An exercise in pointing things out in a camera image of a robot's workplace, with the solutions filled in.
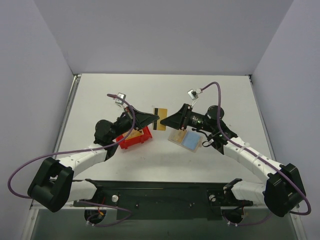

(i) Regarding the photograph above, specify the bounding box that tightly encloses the gold VIP card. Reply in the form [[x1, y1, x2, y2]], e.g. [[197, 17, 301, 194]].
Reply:
[[171, 130, 187, 144]]

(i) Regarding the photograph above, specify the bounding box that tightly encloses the red plastic bin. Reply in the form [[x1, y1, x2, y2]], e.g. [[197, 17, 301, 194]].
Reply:
[[119, 126, 152, 149]]

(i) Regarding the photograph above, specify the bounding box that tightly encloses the beige leather card holder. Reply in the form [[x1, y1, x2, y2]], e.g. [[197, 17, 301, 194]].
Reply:
[[168, 129, 203, 153]]

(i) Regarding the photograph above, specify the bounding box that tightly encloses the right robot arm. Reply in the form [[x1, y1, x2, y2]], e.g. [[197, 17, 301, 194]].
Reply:
[[160, 103, 306, 217]]

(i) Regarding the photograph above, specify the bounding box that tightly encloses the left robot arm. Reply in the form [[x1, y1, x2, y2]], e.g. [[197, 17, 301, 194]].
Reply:
[[27, 107, 159, 213]]

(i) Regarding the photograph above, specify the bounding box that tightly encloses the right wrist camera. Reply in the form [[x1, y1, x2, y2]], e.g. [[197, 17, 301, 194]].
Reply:
[[187, 88, 203, 101]]

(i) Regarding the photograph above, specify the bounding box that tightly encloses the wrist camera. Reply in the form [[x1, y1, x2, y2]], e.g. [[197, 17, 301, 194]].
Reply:
[[114, 92, 126, 106], [187, 88, 203, 101]]

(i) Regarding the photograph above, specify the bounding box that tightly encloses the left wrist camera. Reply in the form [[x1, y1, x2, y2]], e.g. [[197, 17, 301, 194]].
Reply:
[[114, 92, 126, 106]]

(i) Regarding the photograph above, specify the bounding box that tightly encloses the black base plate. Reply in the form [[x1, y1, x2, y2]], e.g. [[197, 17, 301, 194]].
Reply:
[[89, 180, 253, 221]]

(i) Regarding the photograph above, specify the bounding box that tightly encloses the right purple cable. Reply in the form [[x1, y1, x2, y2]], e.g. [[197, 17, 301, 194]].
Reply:
[[199, 81, 312, 227]]

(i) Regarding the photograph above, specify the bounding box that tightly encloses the purple cable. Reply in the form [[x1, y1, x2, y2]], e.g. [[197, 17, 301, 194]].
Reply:
[[199, 81, 312, 227], [7, 92, 137, 228]]

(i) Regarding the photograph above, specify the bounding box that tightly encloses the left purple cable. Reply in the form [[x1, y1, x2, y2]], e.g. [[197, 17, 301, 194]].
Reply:
[[7, 92, 137, 228]]

